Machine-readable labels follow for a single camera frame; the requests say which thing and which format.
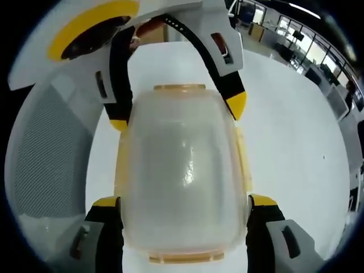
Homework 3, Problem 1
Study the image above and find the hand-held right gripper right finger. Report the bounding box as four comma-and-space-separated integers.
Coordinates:
246, 193, 326, 273

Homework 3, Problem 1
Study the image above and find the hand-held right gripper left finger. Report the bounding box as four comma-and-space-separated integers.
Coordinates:
69, 196, 125, 273

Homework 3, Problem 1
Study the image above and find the clear container with yellow buckles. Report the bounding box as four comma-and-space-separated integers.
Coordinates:
114, 83, 254, 264

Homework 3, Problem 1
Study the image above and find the person's left hand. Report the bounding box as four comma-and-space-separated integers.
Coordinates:
129, 17, 166, 48

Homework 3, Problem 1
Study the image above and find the brown wooden cabinet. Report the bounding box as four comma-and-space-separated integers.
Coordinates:
247, 22, 266, 43

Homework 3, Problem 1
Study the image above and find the white mesh office chair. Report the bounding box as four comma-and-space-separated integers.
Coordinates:
5, 76, 107, 221

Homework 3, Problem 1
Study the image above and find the white office desk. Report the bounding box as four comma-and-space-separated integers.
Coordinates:
326, 82, 353, 122

